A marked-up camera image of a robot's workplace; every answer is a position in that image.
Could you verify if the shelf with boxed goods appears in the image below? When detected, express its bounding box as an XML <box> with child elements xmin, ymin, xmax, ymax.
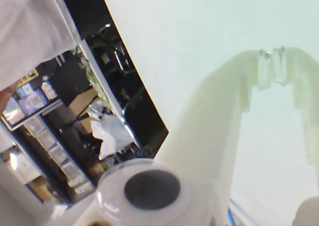
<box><xmin>0</xmin><ymin>69</ymin><xmax>105</xmax><ymax>204</ymax></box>

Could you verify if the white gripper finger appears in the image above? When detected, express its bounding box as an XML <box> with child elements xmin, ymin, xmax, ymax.
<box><xmin>273</xmin><ymin>46</ymin><xmax>319</xmax><ymax>165</ymax></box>
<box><xmin>156</xmin><ymin>49</ymin><xmax>272</xmax><ymax>226</ymax></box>

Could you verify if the blue cable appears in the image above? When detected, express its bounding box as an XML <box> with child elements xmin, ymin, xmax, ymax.
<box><xmin>226</xmin><ymin>198</ymin><xmax>241</xmax><ymax>226</ymax></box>

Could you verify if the white crumpled plastic bag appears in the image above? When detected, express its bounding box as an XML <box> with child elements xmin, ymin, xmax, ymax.
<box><xmin>91</xmin><ymin>116</ymin><xmax>137</xmax><ymax>160</ymax></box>

